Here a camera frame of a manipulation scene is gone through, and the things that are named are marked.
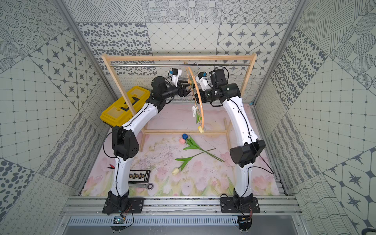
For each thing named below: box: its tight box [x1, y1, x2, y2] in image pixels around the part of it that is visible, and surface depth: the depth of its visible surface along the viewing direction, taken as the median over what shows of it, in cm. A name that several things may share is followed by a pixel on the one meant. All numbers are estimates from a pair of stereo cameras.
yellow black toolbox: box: [99, 85, 151, 128], surface depth 95 cm
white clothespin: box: [191, 105, 197, 118], surface depth 78 cm
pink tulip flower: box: [179, 138, 225, 163], surface depth 97 cm
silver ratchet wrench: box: [128, 182, 155, 191], surface depth 82 cm
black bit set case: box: [128, 169, 151, 183], surface depth 84 cm
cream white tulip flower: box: [171, 147, 216, 176], surface depth 90 cm
